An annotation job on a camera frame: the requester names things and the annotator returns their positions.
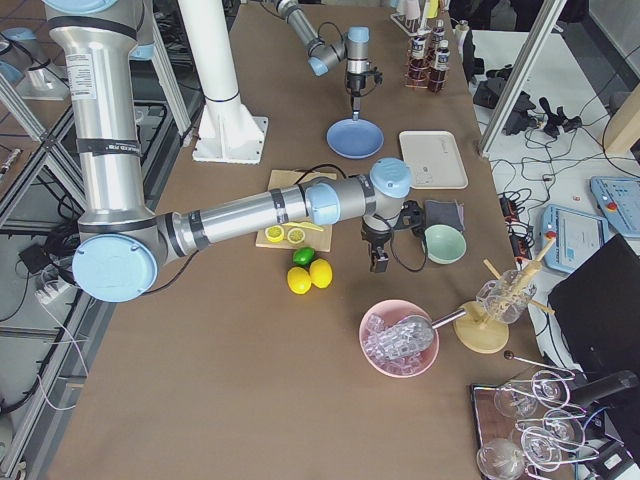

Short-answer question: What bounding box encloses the green bowl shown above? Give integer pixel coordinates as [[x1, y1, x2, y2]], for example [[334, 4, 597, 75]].
[[425, 224, 467, 265]]

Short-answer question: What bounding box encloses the blue plate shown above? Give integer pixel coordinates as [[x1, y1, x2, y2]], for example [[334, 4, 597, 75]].
[[326, 119, 384, 159]]

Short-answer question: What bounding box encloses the dark drink bottle left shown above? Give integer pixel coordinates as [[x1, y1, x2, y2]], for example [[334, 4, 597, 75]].
[[427, 40, 450, 93]]

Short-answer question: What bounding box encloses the wine glass rack tray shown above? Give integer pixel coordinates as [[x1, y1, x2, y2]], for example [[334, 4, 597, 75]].
[[468, 369, 626, 480]]

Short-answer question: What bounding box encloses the pink ice bowl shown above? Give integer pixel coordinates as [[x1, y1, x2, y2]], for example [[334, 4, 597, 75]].
[[359, 299, 439, 378]]

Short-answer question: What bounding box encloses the dark drink bottle top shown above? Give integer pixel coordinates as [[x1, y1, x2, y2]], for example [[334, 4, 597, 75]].
[[407, 29, 431, 87]]

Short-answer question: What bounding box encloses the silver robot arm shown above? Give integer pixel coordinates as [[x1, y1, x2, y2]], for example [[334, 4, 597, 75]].
[[271, 0, 383, 121], [43, 1, 411, 303]]

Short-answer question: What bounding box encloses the blue teach pendant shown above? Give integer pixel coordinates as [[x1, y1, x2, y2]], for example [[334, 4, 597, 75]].
[[540, 204, 611, 273], [590, 176, 639, 238]]

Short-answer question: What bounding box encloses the yellow plastic knife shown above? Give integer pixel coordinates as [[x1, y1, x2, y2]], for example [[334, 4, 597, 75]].
[[283, 222, 324, 232]]

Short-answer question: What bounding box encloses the grey folded cloth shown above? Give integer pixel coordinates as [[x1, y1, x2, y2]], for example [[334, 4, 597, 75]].
[[424, 200, 465, 232]]

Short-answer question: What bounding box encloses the white rabbit tray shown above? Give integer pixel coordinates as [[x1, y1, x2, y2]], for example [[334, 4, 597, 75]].
[[399, 130, 468, 190]]

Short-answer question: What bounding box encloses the lemon slice lower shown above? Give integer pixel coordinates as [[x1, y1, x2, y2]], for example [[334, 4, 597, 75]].
[[286, 227, 306, 245]]

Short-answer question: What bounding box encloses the whole yellow lemon upper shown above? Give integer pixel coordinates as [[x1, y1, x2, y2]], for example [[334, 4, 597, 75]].
[[309, 258, 333, 289]]

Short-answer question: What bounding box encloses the metal ice scoop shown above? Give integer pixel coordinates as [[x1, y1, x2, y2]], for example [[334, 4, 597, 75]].
[[378, 309, 466, 360]]

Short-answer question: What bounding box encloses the whole yellow lemon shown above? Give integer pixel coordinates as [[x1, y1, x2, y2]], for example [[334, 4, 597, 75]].
[[286, 266, 312, 295], [309, 258, 333, 289]]

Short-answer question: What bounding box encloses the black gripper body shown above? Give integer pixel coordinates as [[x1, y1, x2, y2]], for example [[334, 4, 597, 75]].
[[362, 200, 425, 253], [345, 68, 383, 98]]

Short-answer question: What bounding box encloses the green lime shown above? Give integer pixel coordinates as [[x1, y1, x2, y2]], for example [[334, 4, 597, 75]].
[[292, 246, 316, 266]]

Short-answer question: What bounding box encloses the wooden cup stand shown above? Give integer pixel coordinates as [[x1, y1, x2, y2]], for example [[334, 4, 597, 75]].
[[454, 239, 555, 354]]

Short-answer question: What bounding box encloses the dark drink bottle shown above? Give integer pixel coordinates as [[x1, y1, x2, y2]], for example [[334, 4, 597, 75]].
[[407, 29, 431, 87], [427, 40, 450, 93], [432, 19, 445, 49]]

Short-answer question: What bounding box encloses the lemon slice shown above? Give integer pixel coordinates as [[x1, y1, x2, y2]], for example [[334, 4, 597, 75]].
[[286, 227, 306, 245], [264, 225, 285, 243]]

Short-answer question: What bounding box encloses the glass mug on stand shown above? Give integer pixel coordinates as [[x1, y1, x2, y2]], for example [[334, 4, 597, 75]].
[[476, 270, 537, 324]]

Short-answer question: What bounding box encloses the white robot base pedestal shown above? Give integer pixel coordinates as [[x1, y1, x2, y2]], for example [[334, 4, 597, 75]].
[[179, 0, 268, 165]]

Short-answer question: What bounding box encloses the lemon slice upper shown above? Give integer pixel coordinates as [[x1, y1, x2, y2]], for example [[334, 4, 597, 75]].
[[264, 225, 285, 243]]

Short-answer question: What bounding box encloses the copper wire bottle rack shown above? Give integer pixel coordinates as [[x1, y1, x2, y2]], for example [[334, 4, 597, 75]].
[[404, 26, 450, 93]]

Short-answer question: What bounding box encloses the whole yellow lemon lower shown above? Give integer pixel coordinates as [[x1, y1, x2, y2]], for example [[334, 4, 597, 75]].
[[286, 266, 312, 295]]

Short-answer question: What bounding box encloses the dark drink bottle right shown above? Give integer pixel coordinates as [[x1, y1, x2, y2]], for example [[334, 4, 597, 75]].
[[432, 19, 445, 49]]

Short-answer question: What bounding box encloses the wooden cutting board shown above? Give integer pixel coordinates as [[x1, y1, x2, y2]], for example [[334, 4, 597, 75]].
[[255, 169, 332, 253]]

